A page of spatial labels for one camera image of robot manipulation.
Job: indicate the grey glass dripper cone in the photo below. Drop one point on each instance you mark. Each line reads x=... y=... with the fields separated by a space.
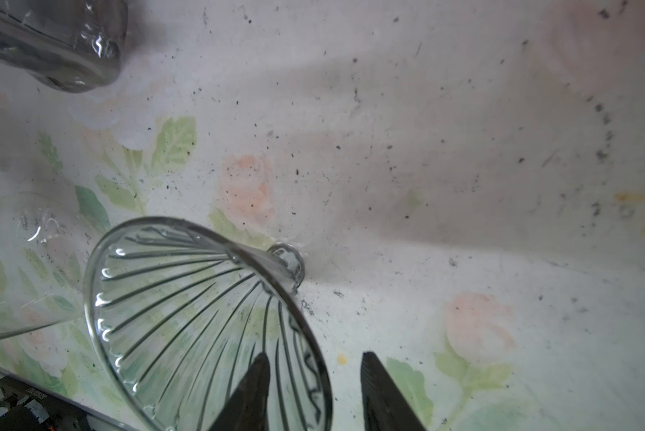
x=178 y=314

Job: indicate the aluminium front rail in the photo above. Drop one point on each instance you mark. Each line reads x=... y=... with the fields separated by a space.
x=27 y=406

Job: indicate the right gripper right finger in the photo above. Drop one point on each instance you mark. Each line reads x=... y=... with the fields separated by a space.
x=385 y=408

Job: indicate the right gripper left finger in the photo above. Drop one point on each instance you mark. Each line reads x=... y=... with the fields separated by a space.
x=247 y=408

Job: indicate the grey ribbed glass pitcher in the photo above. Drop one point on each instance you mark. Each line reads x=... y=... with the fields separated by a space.
x=71 y=46

